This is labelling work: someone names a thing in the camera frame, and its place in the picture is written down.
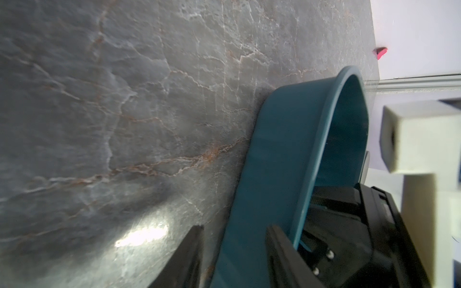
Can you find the pink object at wall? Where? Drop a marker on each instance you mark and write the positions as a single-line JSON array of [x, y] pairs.
[[380, 52]]

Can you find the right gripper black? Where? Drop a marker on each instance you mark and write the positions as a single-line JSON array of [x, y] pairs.
[[354, 237]]

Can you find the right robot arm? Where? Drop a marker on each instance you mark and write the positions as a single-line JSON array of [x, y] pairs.
[[426, 216]]

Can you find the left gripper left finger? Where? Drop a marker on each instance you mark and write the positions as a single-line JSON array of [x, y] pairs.
[[183, 268]]

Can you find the teal plastic storage box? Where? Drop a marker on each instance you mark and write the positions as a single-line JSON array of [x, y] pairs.
[[306, 135]]

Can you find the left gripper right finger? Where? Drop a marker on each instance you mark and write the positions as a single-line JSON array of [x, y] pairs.
[[286, 267]]

